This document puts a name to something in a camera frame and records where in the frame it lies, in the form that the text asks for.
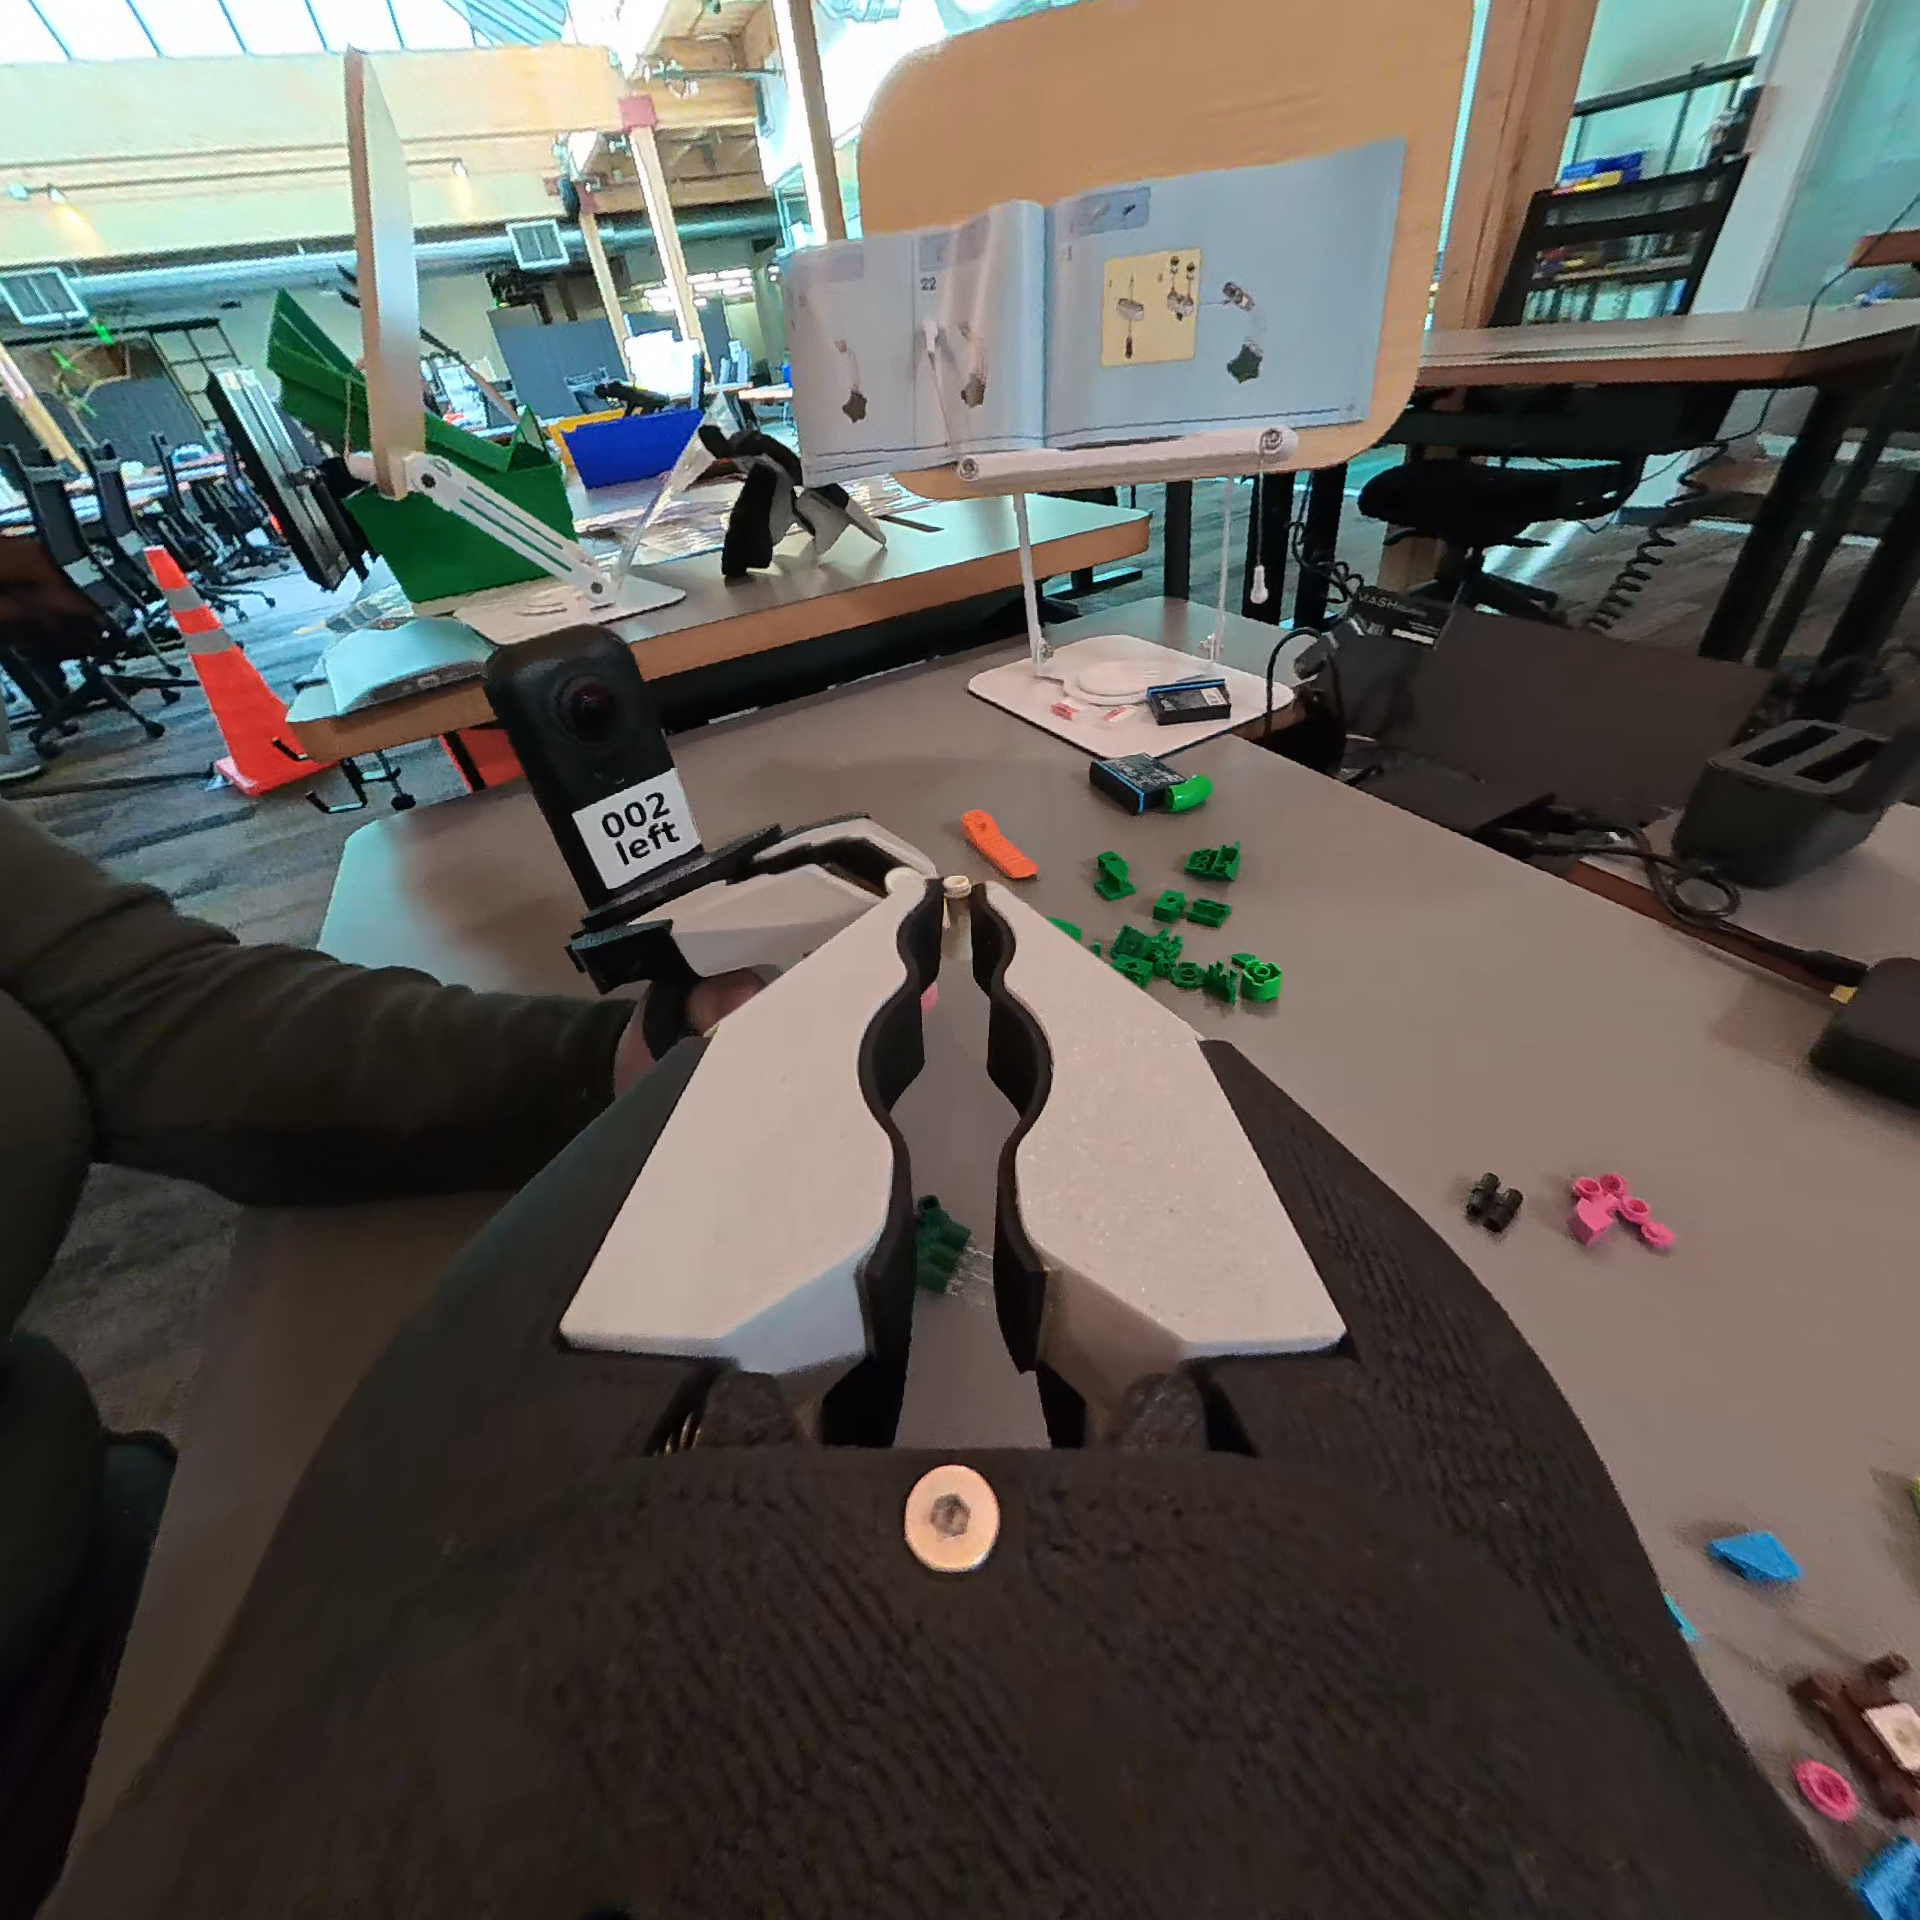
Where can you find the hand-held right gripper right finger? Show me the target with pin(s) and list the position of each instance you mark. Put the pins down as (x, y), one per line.
(1157, 1197)

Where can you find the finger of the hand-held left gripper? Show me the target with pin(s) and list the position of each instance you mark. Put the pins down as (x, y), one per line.
(749, 925)
(823, 836)

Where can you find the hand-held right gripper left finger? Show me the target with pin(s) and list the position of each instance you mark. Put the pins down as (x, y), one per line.
(737, 1186)

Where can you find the pile of colourful toy bricks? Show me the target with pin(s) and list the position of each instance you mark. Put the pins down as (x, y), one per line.
(1892, 1884)

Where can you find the person's left forearm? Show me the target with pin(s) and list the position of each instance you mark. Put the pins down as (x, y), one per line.
(299, 1047)

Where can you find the light wooden desk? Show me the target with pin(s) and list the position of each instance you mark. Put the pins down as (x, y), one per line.
(900, 554)

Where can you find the grey desk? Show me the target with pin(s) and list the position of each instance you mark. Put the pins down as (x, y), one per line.
(1501, 1021)

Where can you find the brown wooden desk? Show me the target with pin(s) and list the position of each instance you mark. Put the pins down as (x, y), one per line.
(1653, 346)

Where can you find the person's left hand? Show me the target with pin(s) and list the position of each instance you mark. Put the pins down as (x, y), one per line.
(728, 995)

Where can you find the orange brick separator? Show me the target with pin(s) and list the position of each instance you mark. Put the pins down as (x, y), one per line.
(998, 844)

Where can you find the dark green brick with clear stalks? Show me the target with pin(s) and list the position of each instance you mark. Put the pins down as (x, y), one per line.
(938, 1243)

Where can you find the green plastic bin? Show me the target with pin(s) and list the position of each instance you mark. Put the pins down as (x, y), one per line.
(452, 527)

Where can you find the cluster of small green bricks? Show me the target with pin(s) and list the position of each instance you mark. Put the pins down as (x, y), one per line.
(1184, 955)

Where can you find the blue plastic bin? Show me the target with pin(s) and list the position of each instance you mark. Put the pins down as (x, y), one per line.
(629, 444)

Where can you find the spare hand-held gripper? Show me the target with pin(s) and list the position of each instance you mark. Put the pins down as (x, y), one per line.
(779, 507)

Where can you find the black battery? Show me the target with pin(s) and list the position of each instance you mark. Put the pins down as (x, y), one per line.
(1142, 785)
(1190, 698)

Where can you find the white oval object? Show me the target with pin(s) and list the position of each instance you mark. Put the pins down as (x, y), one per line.
(1119, 680)

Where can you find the black connector brick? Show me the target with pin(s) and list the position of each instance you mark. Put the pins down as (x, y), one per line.
(1492, 1197)

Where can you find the orange traffic cone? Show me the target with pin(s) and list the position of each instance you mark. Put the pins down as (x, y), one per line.
(224, 690)

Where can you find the green rounded brick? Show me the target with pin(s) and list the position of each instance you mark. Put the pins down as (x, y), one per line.
(1194, 791)

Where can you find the black monitor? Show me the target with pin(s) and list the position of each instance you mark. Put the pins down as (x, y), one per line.
(276, 479)

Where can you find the pink brick assembly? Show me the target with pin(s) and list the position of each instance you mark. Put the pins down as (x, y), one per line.
(1618, 1208)

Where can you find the white book stand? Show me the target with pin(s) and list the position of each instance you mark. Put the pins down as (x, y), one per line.
(384, 302)

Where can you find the dark brown panel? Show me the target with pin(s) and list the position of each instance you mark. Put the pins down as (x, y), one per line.
(1576, 719)

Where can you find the instruction booklet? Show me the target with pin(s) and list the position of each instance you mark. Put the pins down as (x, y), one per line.
(1288, 346)

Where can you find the small blue brick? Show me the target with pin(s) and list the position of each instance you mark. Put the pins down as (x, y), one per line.
(1753, 1555)

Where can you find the black charging dock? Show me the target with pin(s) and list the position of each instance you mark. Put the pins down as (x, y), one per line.
(1773, 814)

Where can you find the black office chair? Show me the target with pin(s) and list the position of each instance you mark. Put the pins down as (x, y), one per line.
(1501, 497)

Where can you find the wooden book stand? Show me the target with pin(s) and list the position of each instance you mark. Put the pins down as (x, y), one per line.
(1198, 89)

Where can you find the brown brick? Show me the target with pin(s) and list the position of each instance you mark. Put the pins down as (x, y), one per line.
(1858, 1710)

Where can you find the black shelf rack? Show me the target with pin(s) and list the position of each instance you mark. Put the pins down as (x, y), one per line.
(1627, 238)

